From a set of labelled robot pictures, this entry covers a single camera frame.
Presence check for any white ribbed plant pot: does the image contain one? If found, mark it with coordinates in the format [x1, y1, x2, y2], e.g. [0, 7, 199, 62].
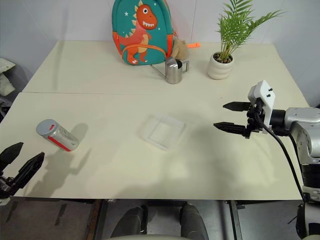
[206, 51, 235, 80]

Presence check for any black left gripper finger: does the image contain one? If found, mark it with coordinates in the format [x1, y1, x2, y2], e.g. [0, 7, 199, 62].
[13, 151, 45, 190]
[0, 141, 25, 173]

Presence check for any grey chair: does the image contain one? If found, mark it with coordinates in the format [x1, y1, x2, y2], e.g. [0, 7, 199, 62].
[0, 64, 33, 121]

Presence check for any green palm plant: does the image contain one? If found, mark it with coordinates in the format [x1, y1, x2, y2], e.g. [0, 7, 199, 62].
[216, 0, 287, 62]

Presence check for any teal dinosaur backpack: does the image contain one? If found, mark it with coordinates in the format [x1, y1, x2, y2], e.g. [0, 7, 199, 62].
[111, 0, 179, 66]

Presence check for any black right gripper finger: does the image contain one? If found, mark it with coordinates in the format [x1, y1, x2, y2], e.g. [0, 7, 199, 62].
[222, 101, 251, 113]
[213, 121, 248, 138]

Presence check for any small red grey object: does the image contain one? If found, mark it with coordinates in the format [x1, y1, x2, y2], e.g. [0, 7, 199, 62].
[36, 119, 57, 140]

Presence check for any dark metal table leg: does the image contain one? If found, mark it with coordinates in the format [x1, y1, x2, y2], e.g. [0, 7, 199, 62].
[223, 199, 246, 240]
[84, 199, 118, 240]

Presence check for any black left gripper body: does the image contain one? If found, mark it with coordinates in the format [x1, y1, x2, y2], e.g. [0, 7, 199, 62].
[0, 171, 19, 200]

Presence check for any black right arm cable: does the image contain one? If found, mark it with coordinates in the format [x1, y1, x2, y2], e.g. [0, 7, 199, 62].
[253, 98, 307, 203]

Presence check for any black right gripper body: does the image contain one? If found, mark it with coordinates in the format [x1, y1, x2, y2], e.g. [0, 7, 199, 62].
[243, 97, 266, 140]

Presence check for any beige plush toy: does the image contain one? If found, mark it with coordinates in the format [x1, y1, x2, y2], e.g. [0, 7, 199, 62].
[169, 38, 190, 59]

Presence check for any silver metal watering can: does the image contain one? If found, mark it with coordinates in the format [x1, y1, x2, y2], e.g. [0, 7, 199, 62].
[149, 56, 190, 85]

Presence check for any dark rounded shape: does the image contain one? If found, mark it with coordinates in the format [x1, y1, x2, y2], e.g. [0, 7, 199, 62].
[111, 204, 148, 238]
[179, 202, 210, 238]

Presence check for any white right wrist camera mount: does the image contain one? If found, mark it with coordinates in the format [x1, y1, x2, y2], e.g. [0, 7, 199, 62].
[247, 80, 277, 128]

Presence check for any clear plastic container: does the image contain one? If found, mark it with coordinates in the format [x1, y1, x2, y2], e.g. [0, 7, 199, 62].
[139, 114, 188, 152]

